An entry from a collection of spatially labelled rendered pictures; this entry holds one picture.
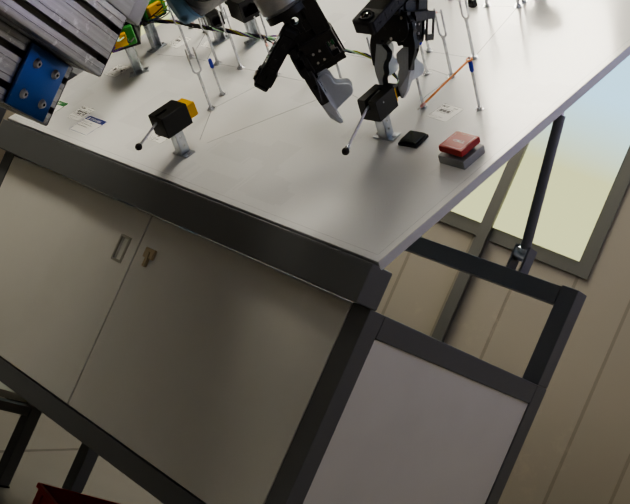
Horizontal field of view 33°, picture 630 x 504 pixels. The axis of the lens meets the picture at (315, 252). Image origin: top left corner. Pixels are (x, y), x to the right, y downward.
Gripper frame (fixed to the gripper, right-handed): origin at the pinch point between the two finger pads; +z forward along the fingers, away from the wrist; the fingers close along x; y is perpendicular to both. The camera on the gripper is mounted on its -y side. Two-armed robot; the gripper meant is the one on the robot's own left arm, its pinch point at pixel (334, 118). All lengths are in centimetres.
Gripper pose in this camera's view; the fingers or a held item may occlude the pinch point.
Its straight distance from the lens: 180.1
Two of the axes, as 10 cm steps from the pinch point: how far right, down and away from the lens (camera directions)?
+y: 8.6, -4.7, -1.8
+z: 5.0, 8.0, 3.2
